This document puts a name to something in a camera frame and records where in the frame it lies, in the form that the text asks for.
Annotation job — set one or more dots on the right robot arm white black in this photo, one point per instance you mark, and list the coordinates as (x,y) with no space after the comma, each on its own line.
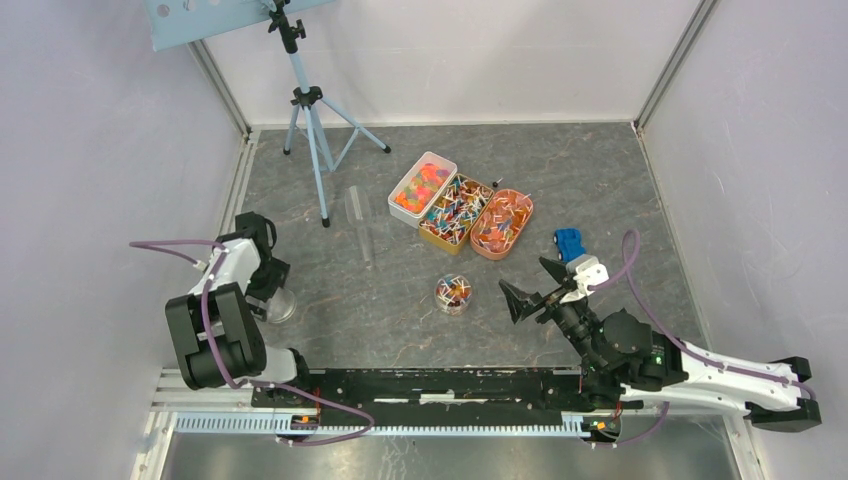
(624,360)

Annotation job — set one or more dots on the white tin of gummies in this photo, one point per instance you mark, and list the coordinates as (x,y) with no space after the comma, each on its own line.
(420,187)

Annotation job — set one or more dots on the blue toy brick car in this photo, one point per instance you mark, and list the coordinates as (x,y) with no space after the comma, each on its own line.
(569,244)

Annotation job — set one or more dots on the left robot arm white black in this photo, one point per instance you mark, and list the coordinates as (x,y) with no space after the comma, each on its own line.
(215,323)

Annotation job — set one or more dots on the clear plastic scoop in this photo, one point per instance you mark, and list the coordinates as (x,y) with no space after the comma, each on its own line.
(359,216)

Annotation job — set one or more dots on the white toothed cable duct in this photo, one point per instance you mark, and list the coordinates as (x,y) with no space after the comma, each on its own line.
(283,424)

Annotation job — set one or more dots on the pink tin of lollipops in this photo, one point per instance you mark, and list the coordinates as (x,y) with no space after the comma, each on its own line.
(501,223)

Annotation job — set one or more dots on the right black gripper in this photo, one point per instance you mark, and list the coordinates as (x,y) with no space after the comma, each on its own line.
(520,303)

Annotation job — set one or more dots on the light blue perforated plate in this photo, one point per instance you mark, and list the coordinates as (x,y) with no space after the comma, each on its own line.
(176,22)

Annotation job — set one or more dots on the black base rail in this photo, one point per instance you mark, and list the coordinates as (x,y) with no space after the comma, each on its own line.
(458,397)

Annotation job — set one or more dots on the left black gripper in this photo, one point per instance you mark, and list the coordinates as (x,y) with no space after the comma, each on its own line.
(278,274)

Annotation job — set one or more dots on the light blue tripod stand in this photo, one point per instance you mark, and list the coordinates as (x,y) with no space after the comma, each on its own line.
(304,117)

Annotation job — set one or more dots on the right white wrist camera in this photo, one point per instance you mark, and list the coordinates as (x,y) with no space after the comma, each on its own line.
(586,272)

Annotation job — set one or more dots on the yellow tin of lollipops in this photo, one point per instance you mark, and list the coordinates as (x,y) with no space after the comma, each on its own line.
(449,221)

